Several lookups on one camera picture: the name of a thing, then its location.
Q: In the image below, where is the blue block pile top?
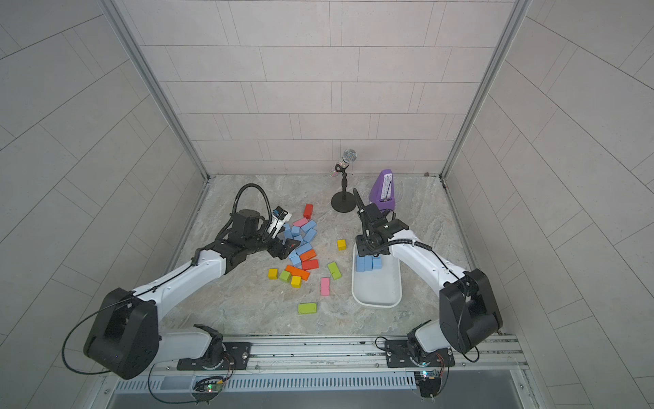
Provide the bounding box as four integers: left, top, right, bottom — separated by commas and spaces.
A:
301, 220, 317, 233

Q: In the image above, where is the right circuit board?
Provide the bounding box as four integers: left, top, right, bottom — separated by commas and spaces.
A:
414, 371, 444, 399

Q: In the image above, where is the pink block in pile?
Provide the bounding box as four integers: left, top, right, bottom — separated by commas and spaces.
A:
292, 217, 309, 228

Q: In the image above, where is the blue block above orange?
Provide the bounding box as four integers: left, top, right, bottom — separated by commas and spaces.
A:
296, 243, 313, 256

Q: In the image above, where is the green cube small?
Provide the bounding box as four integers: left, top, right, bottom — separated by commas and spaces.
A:
279, 270, 291, 283

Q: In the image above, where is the red block lower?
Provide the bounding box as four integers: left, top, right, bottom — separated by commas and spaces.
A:
301, 259, 320, 271

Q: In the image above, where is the blue cube beside orange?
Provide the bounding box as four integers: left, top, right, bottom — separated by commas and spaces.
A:
290, 256, 301, 269

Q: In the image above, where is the orange block short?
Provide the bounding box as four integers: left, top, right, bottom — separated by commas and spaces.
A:
300, 250, 317, 262

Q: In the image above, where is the orange block long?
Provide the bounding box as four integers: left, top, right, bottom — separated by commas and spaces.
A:
285, 265, 310, 281

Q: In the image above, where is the blue cube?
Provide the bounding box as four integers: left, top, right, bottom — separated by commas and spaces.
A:
372, 257, 383, 270
290, 256, 301, 269

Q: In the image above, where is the circuit board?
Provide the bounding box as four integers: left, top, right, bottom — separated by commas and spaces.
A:
192, 376, 226, 397
414, 371, 444, 399

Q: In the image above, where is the left circuit board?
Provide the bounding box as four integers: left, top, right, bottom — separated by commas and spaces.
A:
192, 376, 226, 397

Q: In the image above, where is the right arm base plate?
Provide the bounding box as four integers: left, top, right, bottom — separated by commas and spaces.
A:
379, 339, 456, 368

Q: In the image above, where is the green block by pink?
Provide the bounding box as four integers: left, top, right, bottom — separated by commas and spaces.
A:
328, 262, 342, 281

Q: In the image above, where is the black microphone stand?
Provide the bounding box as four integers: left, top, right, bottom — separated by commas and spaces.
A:
331, 164, 356, 213

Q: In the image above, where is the red block far upright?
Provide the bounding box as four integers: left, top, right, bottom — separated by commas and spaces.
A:
303, 204, 313, 220

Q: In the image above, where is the pink block lower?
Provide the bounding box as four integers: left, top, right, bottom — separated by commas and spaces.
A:
320, 277, 331, 297

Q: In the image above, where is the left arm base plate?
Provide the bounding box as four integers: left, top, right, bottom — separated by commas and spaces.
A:
176, 343, 252, 371

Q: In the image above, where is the purple metronome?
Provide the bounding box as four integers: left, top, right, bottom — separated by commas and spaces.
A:
369, 170, 395, 211

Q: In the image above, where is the blue block pile centre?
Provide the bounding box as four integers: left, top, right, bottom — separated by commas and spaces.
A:
303, 228, 317, 243

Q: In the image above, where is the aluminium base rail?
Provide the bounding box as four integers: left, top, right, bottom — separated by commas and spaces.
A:
136, 331, 528, 375

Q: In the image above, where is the green block front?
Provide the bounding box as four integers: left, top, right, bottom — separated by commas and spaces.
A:
297, 303, 318, 315

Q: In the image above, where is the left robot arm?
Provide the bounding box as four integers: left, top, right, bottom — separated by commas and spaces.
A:
83, 203, 300, 380

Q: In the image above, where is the silver microphone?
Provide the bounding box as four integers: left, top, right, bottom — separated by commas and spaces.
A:
334, 149, 358, 175

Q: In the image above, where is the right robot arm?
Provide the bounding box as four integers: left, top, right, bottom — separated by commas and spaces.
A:
355, 198, 503, 365

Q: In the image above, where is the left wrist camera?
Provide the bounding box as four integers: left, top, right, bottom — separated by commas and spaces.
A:
267, 206, 291, 239

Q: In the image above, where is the white plastic tray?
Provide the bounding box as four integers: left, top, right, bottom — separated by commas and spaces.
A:
352, 250, 402, 308

